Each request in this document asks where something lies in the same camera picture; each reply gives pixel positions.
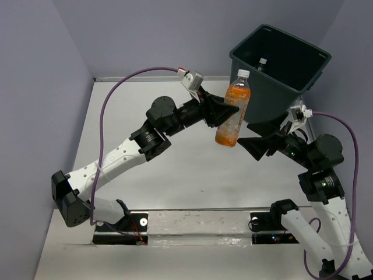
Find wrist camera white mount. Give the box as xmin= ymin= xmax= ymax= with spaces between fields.
xmin=177 ymin=67 xmax=205 ymax=103
xmin=288 ymin=100 xmax=313 ymax=134

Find orange liquid bottle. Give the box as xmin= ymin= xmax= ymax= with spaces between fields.
xmin=215 ymin=69 xmax=251 ymax=147

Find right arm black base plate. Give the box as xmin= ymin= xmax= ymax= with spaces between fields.
xmin=248 ymin=212 xmax=298 ymax=245

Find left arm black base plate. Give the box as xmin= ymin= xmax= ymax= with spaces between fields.
xmin=92 ymin=211 xmax=149 ymax=246

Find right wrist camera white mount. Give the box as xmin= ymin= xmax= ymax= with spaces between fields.
xmin=288 ymin=100 xmax=313 ymax=134

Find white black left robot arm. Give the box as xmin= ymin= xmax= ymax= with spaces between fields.
xmin=51 ymin=90 xmax=238 ymax=230

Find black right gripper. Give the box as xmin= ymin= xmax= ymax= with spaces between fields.
xmin=236 ymin=110 xmax=315 ymax=169

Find clear bottle white cap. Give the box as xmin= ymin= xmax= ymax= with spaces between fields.
xmin=255 ymin=58 xmax=267 ymax=72

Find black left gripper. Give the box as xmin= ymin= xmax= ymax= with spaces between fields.
xmin=164 ymin=86 xmax=239 ymax=138

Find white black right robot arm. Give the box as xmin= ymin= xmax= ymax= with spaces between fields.
xmin=238 ymin=113 xmax=372 ymax=279

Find dark green plastic bin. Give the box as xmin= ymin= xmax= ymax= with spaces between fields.
xmin=229 ymin=24 xmax=332 ymax=123

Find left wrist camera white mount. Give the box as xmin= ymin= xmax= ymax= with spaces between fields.
xmin=177 ymin=67 xmax=205 ymax=103

